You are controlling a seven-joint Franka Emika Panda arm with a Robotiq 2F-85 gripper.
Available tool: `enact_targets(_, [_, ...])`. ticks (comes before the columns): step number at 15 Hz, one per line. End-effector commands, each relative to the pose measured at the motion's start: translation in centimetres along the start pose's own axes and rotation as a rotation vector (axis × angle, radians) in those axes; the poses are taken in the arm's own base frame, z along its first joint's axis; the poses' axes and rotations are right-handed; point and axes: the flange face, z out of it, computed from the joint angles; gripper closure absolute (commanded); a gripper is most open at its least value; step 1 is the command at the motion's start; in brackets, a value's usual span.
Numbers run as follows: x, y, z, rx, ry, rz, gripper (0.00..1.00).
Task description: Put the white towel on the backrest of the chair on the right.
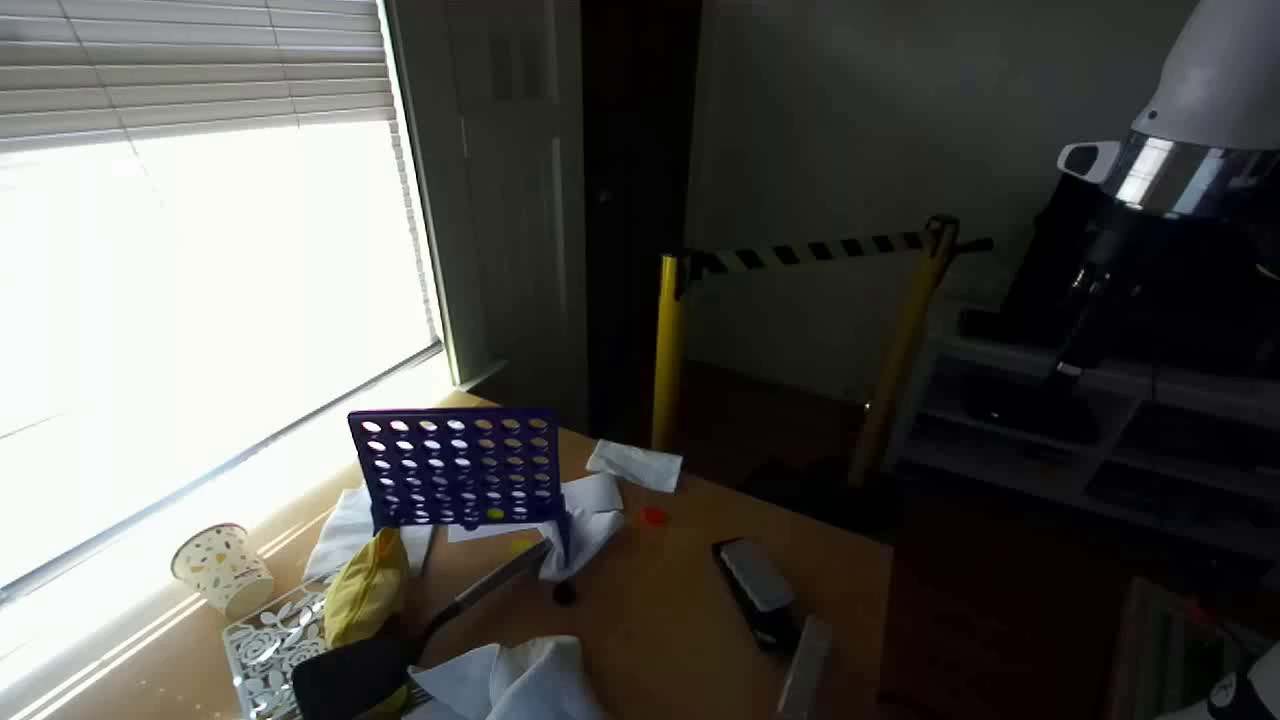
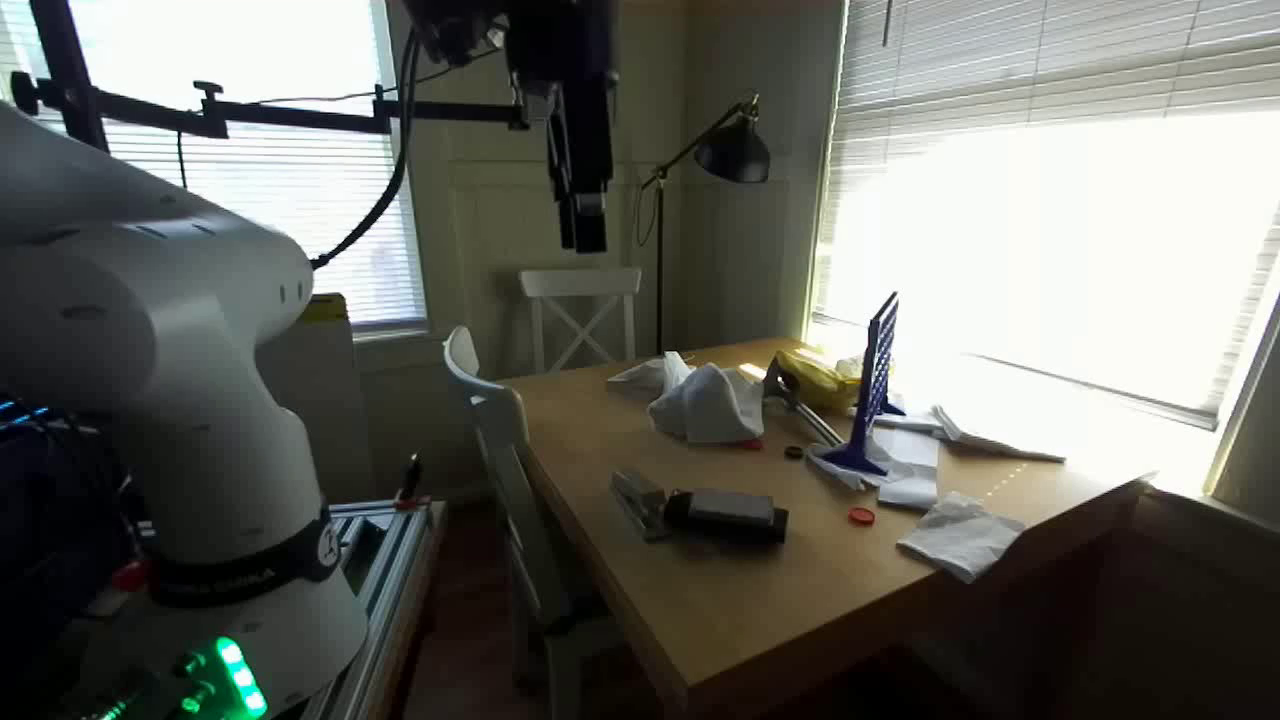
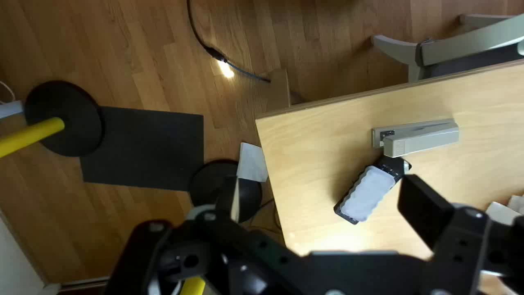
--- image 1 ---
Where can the white towel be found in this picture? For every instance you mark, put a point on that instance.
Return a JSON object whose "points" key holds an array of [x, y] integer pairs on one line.
{"points": [[509, 681]]}

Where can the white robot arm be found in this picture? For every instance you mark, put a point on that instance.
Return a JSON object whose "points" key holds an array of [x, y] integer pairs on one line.
{"points": [[1208, 128]]}

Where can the white paper napkin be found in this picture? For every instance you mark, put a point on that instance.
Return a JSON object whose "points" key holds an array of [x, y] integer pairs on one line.
{"points": [[643, 464]]}

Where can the red game disc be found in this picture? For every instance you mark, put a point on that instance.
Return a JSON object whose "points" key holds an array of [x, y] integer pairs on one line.
{"points": [[653, 516]]}

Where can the white cloth under grid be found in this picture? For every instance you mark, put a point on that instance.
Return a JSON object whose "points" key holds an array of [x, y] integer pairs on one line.
{"points": [[593, 516]]}

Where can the blue connect four grid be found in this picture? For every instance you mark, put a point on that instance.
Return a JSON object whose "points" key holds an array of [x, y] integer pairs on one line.
{"points": [[457, 464]]}

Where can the black stapler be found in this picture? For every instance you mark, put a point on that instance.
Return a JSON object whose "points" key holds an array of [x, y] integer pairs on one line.
{"points": [[762, 593]]}

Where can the black yellow barrier tape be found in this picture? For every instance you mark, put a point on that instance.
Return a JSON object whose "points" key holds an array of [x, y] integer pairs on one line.
{"points": [[728, 260]]}

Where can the grey metal bar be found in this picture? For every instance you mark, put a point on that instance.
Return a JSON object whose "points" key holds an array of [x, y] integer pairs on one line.
{"points": [[806, 672]]}

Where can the clear plastic tray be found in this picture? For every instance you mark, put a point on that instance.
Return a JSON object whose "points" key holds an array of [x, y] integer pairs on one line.
{"points": [[266, 650]]}

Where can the white shelf unit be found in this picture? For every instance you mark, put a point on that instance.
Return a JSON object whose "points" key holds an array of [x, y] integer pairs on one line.
{"points": [[1151, 447]]}

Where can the window blinds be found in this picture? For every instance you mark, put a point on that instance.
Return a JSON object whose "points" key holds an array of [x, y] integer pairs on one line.
{"points": [[134, 69]]}

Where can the left yellow barrier post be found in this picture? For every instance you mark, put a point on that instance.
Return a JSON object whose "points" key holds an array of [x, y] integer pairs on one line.
{"points": [[668, 350]]}

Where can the yellow barrier post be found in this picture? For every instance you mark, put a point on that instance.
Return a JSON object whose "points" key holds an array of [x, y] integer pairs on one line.
{"points": [[668, 350], [898, 363]]}

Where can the right yellow barrier post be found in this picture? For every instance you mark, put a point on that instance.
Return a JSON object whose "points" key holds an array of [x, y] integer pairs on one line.
{"points": [[898, 363]]}

